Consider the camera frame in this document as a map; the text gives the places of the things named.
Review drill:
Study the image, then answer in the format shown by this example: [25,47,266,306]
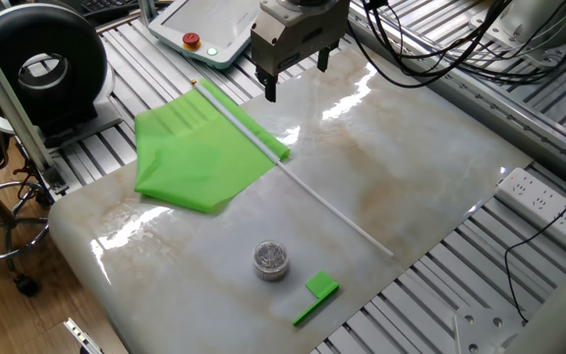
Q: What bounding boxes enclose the grey metal gripper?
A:
[250,0,352,104]

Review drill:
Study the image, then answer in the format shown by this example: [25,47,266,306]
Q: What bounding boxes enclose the green flag with white pole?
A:
[134,78,395,260]

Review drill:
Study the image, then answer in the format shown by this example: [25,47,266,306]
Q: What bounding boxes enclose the white teach pendant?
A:
[146,0,264,70]

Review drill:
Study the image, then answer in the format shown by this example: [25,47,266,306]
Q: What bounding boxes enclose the marble pattern table mat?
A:
[47,46,535,354]

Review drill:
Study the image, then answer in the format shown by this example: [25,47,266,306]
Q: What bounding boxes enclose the black keyboard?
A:
[80,0,140,15]

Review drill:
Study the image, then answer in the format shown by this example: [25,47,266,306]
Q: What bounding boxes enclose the white power strip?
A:
[494,167,566,252]

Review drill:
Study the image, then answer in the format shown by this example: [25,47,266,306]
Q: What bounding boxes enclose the black cable bundle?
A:
[349,0,566,89]

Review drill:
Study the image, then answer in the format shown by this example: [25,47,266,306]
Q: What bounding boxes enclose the aluminium cable channel rail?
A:
[346,9,566,186]

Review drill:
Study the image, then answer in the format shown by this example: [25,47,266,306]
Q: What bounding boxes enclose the black power strip cable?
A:
[503,199,566,324]

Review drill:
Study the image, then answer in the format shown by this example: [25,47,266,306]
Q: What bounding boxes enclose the aluminium frame post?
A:
[0,13,70,197]

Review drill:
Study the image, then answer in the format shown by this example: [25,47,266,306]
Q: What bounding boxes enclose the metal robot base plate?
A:
[452,307,528,354]

